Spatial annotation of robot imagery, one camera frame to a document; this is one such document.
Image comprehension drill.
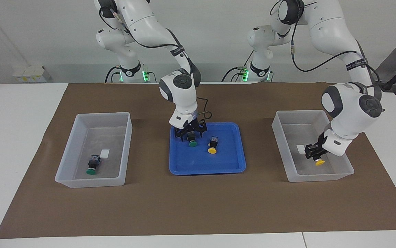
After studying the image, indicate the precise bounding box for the translucent white plastic box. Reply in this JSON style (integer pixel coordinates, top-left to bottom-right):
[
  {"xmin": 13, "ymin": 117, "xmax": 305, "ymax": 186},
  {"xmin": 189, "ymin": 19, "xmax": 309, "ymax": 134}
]
[
  {"xmin": 54, "ymin": 112, "xmax": 133, "ymax": 188},
  {"xmin": 271, "ymin": 110, "xmax": 355, "ymax": 183}
]

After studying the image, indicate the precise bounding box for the blue plastic tray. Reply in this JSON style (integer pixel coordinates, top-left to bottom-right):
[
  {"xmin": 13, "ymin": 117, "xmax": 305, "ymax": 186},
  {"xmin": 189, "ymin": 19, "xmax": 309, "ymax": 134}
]
[{"xmin": 169, "ymin": 122, "xmax": 246, "ymax": 175}]

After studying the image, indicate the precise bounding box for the brown table mat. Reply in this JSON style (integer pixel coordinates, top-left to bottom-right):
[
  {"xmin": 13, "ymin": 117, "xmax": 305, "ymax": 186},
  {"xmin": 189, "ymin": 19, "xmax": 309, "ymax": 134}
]
[{"xmin": 0, "ymin": 82, "xmax": 396, "ymax": 239}]

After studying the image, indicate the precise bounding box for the white power socket box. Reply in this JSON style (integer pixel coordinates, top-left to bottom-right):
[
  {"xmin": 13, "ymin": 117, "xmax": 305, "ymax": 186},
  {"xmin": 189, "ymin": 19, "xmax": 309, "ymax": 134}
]
[{"xmin": 12, "ymin": 65, "xmax": 45, "ymax": 83}]

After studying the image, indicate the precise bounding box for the black base cable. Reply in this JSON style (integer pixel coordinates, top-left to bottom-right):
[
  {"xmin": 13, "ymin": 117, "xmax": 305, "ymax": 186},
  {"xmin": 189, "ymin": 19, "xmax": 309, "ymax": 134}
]
[
  {"xmin": 221, "ymin": 51, "xmax": 255, "ymax": 82},
  {"xmin": 104, "ymin": 65, "xmax": 122, "ymax": 83}
]

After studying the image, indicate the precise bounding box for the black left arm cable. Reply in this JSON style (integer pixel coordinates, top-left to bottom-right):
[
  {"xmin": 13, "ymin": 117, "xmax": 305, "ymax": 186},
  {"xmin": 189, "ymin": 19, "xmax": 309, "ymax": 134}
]
[{"xmin": 270, "ymin": 0, "xmax": 386, "ymax": 100}]

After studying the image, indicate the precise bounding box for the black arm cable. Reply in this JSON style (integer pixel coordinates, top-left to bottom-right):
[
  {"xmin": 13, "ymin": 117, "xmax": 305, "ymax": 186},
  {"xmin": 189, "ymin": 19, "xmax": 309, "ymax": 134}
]
[
  {"xmin": 270, "ymin": 0, "xmax": 386, "ymax": 100},
  {"xmin": 99, "ymin": 5, "xmax": 213, "ymax": 122}
]

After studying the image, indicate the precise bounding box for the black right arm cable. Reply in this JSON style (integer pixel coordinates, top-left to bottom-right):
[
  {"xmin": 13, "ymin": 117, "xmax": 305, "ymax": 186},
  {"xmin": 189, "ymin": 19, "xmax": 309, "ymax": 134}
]
[{"xmin": 99, "ymin": 5, "xmax": 213, "ymax": 122}]

